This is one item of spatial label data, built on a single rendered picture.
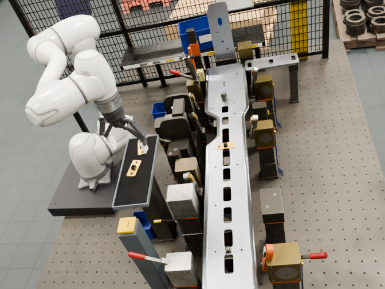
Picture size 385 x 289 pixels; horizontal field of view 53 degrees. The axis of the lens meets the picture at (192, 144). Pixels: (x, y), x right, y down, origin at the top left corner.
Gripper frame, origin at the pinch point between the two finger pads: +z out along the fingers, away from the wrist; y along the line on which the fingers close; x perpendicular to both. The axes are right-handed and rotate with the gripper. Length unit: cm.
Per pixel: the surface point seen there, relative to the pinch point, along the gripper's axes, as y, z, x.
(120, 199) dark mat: -0.3, 11.3, -16.0
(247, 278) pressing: 49, 27, -28
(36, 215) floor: -150, 127, 30
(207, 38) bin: -6, 17, 107
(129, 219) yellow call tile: 7.4, 11.3, -23.9
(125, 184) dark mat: -1.6, 11.2, -9.0
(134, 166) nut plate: -1.0, 10.0, -0.8
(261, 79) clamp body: 33, 23, 75
